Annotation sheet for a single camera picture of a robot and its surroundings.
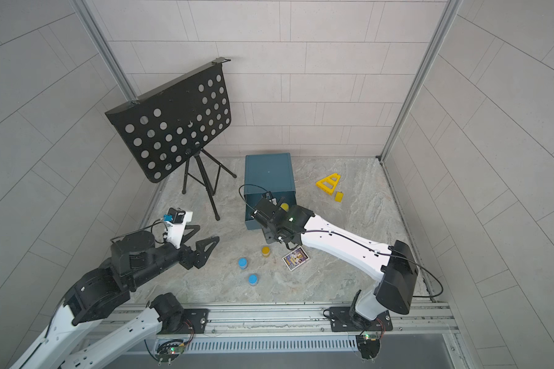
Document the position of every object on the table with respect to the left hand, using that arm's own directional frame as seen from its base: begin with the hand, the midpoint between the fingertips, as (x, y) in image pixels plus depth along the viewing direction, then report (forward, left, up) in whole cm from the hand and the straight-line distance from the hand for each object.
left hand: (214, 233), depth 63 cm
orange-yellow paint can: (+5, -13, -24) cm, 28 cm away
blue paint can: (0, -5, -24) cm, 24 cm away
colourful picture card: (+2, -24, -24) cm, 34 cm away
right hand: (+7, -16, -11) cm, 21 cm away
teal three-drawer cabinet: (+27, -13, -5) cm, 31 cm away
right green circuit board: (-23, -45, -24) cm, 56 cm away
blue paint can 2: (-5, -9, -25) cm, 27 cm away
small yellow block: (+30, -44, -25) cm, 59 cm away
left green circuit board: (-25, +14, -25) cm, 38 cm away
